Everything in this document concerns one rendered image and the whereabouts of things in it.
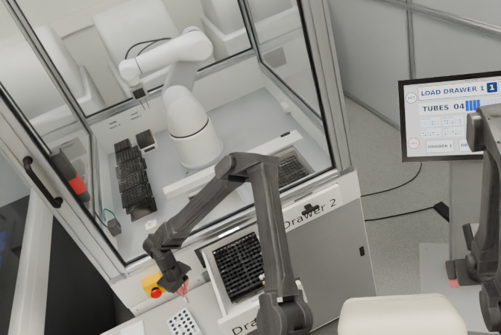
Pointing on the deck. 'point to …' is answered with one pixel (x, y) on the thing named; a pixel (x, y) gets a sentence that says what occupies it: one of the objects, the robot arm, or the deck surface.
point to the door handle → (40, 183)
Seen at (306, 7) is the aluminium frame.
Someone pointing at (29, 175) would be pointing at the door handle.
